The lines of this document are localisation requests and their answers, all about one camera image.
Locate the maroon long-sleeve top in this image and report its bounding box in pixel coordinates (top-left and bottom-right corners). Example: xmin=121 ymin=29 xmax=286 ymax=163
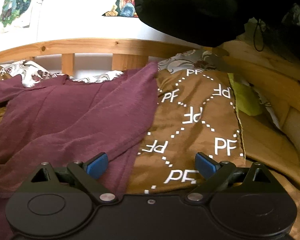
xmin=0 ymin=62 xmax=158 ymax=239

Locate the brown PF patterned duvet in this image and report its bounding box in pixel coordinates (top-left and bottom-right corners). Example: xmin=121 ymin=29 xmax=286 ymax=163
xmin=0 ymin=62 xmax=300 ymax=240

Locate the yellow-green cloth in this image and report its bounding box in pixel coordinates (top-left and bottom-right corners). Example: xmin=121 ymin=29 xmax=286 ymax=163
xmin=228 ymin=73 xmax=263 ymax=116

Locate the white floral pillow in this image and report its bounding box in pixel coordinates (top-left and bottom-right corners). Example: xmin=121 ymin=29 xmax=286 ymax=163
xmin=0 ymin=49 xmax=216 ymax=88

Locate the black puffer jacket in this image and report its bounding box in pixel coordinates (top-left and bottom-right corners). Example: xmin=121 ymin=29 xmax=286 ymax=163
xmin=135 ymin=0 xmax=300 ymax=60

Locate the landscape drawing poster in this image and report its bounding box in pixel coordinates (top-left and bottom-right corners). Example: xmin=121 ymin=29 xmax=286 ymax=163
xmin=102 ymin=0 xmax=138 ymax=18

